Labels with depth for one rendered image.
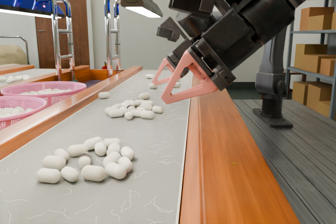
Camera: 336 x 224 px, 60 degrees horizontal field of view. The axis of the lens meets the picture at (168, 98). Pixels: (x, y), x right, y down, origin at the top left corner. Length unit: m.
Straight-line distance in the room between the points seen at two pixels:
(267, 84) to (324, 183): 0.41
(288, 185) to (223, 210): 0.30
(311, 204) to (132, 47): 4.89
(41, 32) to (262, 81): 4.98
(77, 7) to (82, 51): 0.75
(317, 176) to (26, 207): 0.52
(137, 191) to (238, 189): 0.13
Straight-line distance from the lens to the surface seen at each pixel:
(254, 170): 0.42
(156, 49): 5.25
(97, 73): 1.83
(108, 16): 1.33
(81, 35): 5.42
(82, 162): 0.47
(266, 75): 0.96
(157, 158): 0.50
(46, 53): 5.65
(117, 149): 0.49
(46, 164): 0.48
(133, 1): 1.07
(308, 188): 0.61
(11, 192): 0.45
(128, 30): 5.29
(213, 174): 0.39
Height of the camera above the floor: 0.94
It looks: 12 degrees down
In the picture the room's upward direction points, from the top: straight up
